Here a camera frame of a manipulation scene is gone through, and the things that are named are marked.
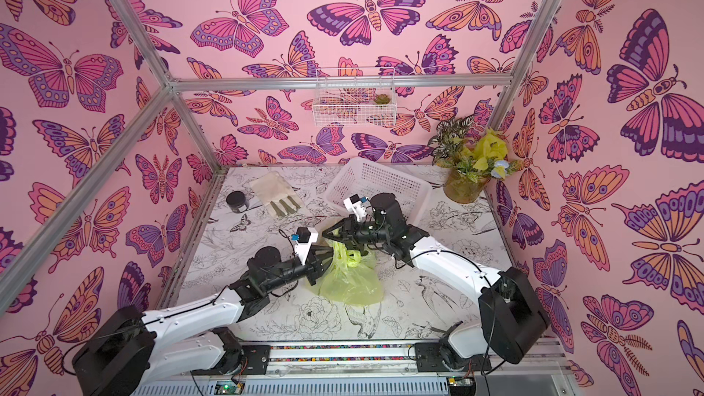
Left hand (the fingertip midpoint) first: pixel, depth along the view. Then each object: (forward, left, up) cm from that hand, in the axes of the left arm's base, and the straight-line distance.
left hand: (338, 252), depth 75 cm
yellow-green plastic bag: (-8, -4, +1) cm, 9 cm away
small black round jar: (+28, +41, -13) cm, 51 cm away
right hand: (+2, +3, +6) cm, 7 cm away
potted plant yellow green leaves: (+32, -42, +4) cm, 53 cm away
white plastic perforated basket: (+42, -9, -15) cm, 45 cm away
